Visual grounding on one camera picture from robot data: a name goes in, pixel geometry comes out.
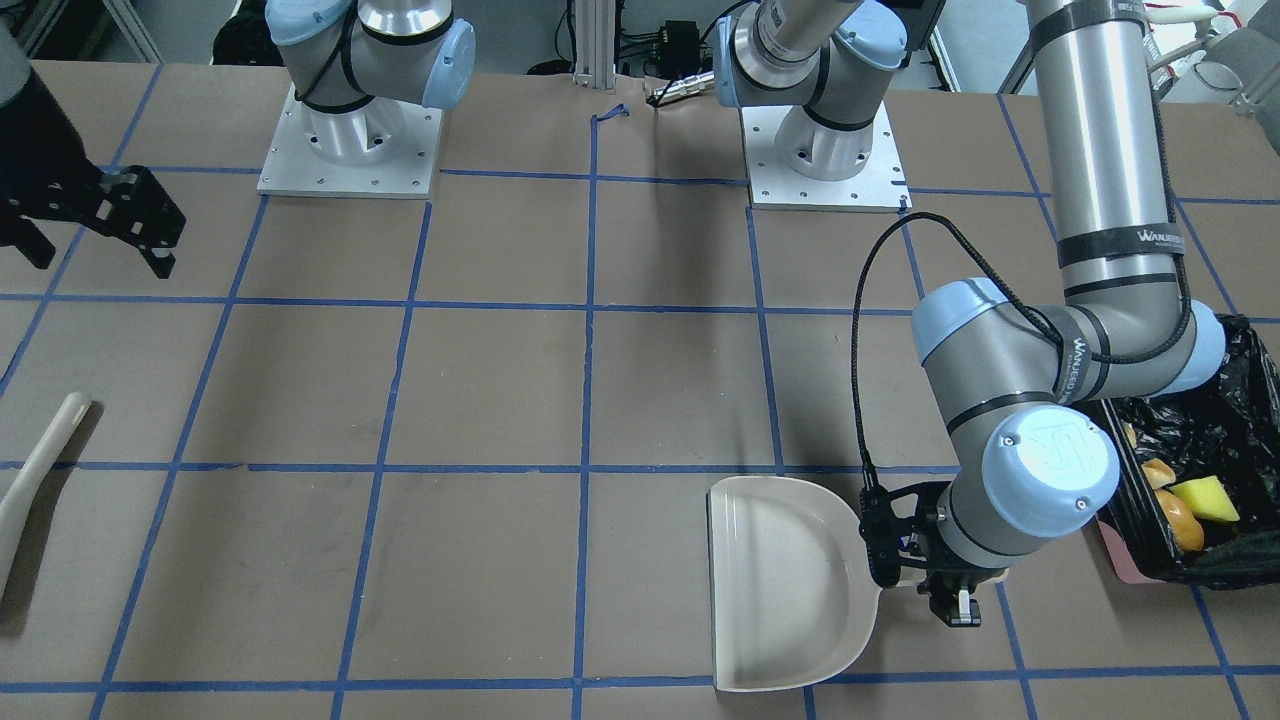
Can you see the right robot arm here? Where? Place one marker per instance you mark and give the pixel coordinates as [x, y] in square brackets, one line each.
[370, 83]

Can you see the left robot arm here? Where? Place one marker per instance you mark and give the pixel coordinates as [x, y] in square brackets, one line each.
[1007, 376]

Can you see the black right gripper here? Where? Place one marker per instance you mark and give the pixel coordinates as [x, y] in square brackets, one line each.
[45, 170]

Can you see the beige dustpan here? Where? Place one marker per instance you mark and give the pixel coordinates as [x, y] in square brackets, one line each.
[793, 601]

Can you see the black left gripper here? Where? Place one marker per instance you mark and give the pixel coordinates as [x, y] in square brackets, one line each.
[952, 592]

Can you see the bin with black bag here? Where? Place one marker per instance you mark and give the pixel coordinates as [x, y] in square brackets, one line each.
[1227, 428]

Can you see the yellow toy potato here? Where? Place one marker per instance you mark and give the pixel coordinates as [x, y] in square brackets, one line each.
[1186, 530]

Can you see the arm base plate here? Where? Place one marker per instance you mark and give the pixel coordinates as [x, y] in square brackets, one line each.
[387, 150]
[795, 164]

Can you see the yellow green sponge piece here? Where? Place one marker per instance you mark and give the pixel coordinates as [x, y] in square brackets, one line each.
[1207, 499]

